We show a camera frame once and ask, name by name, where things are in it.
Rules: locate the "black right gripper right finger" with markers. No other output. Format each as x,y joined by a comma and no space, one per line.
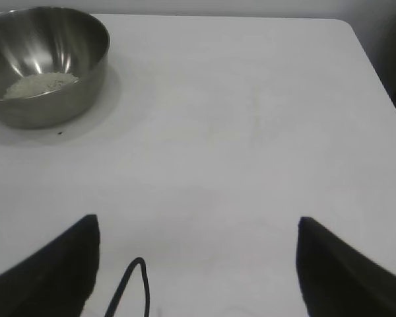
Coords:
343,277

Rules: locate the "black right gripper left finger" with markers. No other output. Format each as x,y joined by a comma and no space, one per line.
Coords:
52,274

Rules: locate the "stainless steel mixing bowl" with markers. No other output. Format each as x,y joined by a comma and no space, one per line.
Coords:
69,102

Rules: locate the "white uncooked rice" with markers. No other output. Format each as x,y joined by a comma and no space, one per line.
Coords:
39,84

